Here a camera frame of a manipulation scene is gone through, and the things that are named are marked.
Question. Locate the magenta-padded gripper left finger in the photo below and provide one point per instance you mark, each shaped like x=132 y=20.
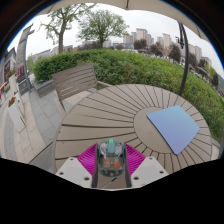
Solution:
x=75 y=171

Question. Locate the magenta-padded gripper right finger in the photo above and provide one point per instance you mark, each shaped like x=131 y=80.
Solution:
x=146 y=170

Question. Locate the transparent green computer mouse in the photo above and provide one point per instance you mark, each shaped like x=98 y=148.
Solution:
x=111 y=160

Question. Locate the blue square mouse pad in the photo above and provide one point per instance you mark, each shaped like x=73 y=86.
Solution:
x=176 y=128

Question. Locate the white flower planter box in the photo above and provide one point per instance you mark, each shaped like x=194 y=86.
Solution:
x=16 y=115

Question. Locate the brown slatted outdoor chair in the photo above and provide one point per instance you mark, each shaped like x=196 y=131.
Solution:
x=75 y=80

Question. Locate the green trimmed hedge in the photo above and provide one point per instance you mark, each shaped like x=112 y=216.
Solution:
x=133 y=66

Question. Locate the dark curved parasol pole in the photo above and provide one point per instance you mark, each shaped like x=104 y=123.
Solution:
x=185 y=63

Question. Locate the tall grey sign pillar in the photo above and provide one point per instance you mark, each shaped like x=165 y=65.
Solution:
x=22 y=60

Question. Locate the distant high-rise buildings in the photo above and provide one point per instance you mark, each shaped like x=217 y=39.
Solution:
x=166 y=40

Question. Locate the leaning bare-trunk tree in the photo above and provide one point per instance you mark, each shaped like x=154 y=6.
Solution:
x=61 y=36

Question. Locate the round leafy green tree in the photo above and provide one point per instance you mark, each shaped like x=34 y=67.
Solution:
x=100 y=25

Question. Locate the beige parasol canopy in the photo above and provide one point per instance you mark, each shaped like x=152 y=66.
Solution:
x=146 y=4

